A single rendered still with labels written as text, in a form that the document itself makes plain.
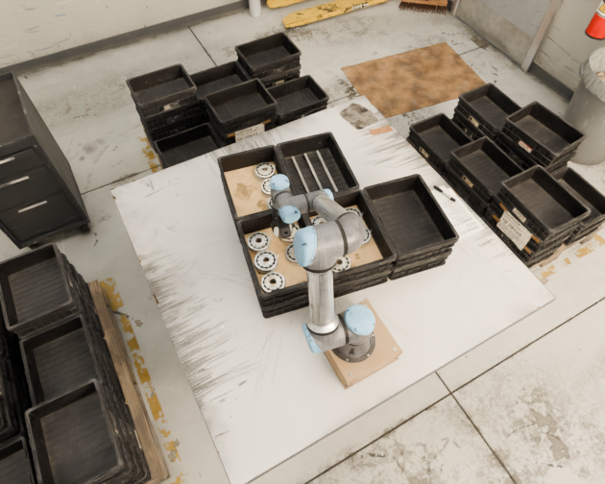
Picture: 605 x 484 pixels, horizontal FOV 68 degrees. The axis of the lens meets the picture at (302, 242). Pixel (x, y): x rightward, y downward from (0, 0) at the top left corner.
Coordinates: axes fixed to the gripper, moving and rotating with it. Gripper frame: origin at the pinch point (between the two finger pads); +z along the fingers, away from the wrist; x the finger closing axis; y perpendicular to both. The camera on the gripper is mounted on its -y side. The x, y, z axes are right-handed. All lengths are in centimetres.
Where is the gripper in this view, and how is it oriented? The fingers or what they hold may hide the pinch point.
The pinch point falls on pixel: (282, 234)
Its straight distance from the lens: 205.4
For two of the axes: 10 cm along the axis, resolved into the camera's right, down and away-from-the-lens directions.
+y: -2.2, -8.1, 5.4
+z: 0.0, 5.6, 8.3
